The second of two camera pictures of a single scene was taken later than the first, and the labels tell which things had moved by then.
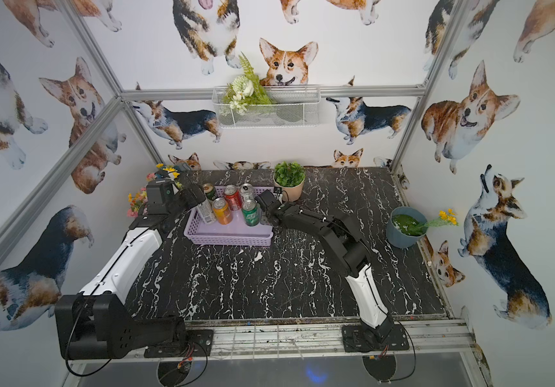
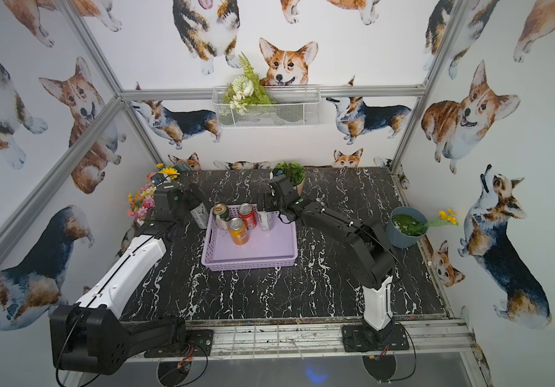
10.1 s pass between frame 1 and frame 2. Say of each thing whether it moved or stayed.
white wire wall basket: stayed
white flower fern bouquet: stayed
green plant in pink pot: stayed
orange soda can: moved
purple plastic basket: moved
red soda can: moved
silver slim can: moved
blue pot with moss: stayed
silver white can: moved
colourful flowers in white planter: stayed
